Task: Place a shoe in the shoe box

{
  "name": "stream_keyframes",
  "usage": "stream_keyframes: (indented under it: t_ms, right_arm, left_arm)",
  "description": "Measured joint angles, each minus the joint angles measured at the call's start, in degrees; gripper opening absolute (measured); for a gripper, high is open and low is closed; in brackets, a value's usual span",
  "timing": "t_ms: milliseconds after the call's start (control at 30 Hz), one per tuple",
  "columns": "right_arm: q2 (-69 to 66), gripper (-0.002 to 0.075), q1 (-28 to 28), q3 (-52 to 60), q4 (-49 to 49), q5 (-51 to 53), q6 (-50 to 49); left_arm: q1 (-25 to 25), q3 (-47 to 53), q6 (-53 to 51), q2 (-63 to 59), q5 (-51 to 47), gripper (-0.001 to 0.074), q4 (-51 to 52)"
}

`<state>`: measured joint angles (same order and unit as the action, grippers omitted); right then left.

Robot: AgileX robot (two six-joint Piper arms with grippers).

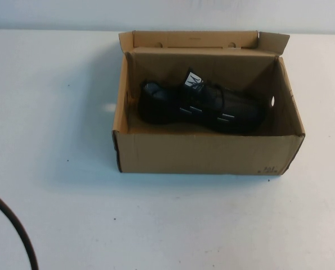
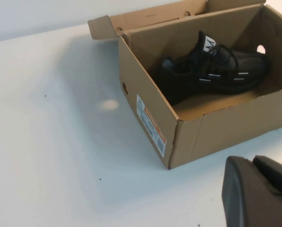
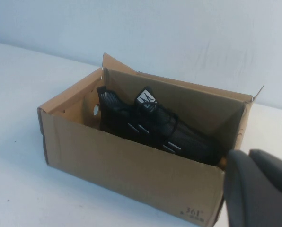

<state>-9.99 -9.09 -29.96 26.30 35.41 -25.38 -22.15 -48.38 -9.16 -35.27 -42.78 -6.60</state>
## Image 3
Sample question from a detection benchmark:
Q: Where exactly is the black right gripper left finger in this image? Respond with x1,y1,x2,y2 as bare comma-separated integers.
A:
223,149,282,227

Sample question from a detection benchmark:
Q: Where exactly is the brown cardboard shoe box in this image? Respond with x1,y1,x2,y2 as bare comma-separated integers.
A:
36,52,265,216

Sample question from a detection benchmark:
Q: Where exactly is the black sneaker with white stripes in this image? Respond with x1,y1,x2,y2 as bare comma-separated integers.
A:
96,86,227,166

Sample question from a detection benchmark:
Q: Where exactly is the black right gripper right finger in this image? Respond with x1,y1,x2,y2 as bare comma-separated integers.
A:
248,148,282,190

